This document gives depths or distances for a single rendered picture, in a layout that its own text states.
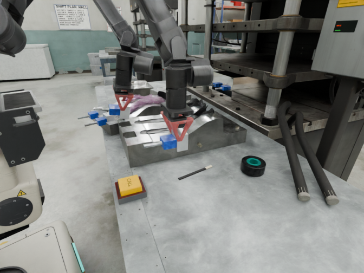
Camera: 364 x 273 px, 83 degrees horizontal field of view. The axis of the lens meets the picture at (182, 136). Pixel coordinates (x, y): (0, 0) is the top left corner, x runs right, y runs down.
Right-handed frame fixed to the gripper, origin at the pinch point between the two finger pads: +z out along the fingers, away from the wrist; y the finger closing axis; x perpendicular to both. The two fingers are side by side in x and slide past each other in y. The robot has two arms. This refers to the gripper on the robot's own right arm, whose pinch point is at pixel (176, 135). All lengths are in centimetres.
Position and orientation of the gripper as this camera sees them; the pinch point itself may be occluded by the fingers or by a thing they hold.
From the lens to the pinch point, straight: 62.3
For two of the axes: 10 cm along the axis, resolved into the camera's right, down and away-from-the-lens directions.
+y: -3.9, -4.1, 8.3
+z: -0.1, 9.0, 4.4
